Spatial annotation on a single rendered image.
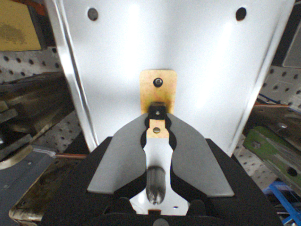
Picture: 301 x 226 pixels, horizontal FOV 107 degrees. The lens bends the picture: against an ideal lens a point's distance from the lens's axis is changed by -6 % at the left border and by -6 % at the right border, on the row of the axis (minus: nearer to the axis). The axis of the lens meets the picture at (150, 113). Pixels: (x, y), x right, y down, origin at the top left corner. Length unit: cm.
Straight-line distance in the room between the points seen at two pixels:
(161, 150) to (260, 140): 14
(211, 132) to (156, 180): 10
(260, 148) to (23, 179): 80
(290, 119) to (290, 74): 37
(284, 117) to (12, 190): 85
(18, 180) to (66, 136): 24
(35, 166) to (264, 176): 122
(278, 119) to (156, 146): 19
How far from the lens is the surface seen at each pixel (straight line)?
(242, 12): 38
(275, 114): 27
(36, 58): 60
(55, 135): 75
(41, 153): 85
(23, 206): 30
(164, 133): 15
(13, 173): 81
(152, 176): 21
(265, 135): 22
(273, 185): 242
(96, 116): 17
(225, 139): 20
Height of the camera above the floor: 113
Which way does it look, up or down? 61 degrees down
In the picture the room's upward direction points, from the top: 175 degrees counter-clockwise
